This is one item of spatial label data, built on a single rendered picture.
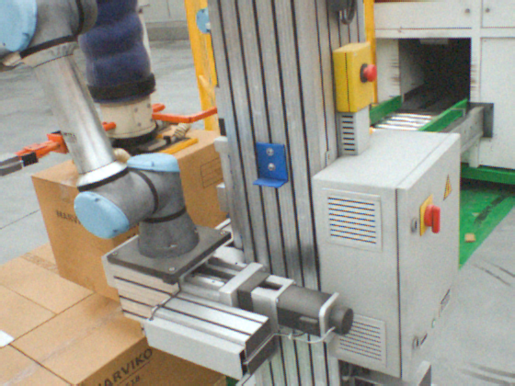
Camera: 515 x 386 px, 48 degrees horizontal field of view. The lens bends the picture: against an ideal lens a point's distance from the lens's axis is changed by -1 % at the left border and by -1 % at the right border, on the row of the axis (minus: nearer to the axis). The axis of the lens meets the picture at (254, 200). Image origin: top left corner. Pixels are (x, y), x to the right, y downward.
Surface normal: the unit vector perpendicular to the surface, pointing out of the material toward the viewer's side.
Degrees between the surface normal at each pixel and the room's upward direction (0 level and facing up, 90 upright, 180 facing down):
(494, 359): 0
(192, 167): 90
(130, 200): 76
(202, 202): 90
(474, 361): 0
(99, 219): 97
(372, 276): 90
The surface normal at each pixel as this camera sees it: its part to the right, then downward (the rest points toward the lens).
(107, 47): 0.17, 0.68
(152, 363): 0.76, 0.17
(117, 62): 0.15, 0.14
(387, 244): -0.56, 0.39
